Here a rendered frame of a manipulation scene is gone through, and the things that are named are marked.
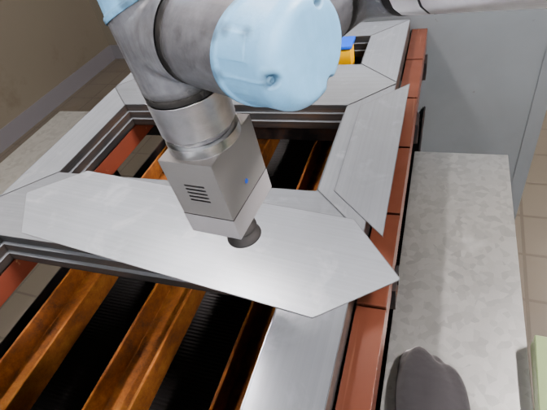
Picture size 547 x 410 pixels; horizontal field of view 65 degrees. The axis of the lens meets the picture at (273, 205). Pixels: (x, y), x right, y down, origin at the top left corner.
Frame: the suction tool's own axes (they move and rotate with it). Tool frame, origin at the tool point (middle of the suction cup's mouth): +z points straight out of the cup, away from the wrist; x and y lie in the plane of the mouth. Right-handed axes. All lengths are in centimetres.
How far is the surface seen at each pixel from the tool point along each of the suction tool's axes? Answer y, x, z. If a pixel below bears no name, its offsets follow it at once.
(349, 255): -7.4, 10.3, 10.5
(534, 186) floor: -126, 47, 102
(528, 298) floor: -68, 46, 100
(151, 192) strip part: -12.7, -28.9, 9.9
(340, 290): -1.4, 10.8, 10.3
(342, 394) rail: 10.1, 14.1, 14.0
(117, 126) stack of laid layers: -34, -56, 12
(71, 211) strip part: -4.4, -41.9, 9.4
